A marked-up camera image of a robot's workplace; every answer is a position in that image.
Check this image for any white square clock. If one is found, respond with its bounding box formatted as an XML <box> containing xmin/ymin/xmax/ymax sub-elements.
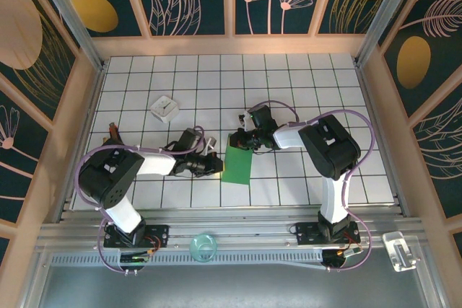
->
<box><xmin>149</xmin><ymin>95</ymin><xmax>180</xmax><ymax>124</ymax></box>

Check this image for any brown red hand tool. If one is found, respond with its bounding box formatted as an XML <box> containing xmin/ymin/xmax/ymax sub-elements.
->
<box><xmin>108</xmin><ymin>122</ymin><xmax>123</xmax><ymax>145</ymax></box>

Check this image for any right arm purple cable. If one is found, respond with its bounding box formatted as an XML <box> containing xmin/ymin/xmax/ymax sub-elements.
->
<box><xmin>248</xmin><ymin>100</ymin><xmax>375</xmax><ymax>273</ymax></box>

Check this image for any green cloth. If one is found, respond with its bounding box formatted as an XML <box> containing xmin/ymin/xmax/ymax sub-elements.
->
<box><xmin>220</xmin><ymin>141</ymin><xmax>253</xmax><ymax>185</ymax></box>

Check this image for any small circuit board with wires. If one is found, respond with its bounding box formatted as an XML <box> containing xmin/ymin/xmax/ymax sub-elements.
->
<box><xmin>120</xmin><ymin>249</ymin><xmax>152</xmax><ymax>265</ymax></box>
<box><xmin>323</xmin><ymin>246</ymin><xmax>365</xmax><ymax>269</ymax></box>

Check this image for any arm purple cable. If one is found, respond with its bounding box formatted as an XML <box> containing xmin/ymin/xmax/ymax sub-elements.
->
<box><xmin>248</xmin><ymin>100</ymin><xmax>375</xmax><ymax>273</ymax></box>
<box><xmin>74</xmin><ymin>126</ymin><xmax>206</xmax><ymax>276</ymax></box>

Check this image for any clear green glass bowl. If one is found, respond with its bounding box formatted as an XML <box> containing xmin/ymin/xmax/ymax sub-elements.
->
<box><xmin>189</xmin><ymin>232</ymin><xmax>218</xmax><ymax>263</ymax></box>

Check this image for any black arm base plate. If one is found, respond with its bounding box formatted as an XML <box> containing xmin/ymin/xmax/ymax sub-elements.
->
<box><xmin>295</xmin><ymin>221</ymin><xmax>361</xmax><ymax>246</ymax></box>
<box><xmin>103</xmin><ymin>224</ymin><xmax>170</xmax><ymax>249</ymax></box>

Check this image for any grey slotted cable duct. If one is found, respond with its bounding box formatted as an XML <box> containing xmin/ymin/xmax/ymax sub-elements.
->
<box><xmin>50</xmin><ymin>250</ymin><xmax>326</xmax><ymax>271</ymax></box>

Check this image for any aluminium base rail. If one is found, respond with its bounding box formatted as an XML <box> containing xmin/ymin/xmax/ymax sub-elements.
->
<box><xmin>35</xmin><ymin>210</ymin><xmax>429</xmax><ymax>255</ymax></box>

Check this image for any aluminium frame post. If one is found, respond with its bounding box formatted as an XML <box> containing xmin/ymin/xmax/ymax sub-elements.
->
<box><xmin>354</xmin><ymin>0</ymin><xmax>434</xmax><ymax>68</ymax></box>
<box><xmin>30</xmin><ymin>0</ymin><xmax>108</xmax><ymax>71</ymax></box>

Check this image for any clear acrylic holder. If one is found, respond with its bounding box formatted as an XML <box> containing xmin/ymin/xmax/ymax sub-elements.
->
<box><xmin>382</xmin><ymin>230</ymin><xmax>422</xmax><ymax>273</ymax></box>

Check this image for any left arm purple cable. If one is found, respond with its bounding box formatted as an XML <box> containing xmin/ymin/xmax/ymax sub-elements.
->
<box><xmin>74</xmin><ymin>126</ymin><xmax>206</xmax><ymax>276</ymax></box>

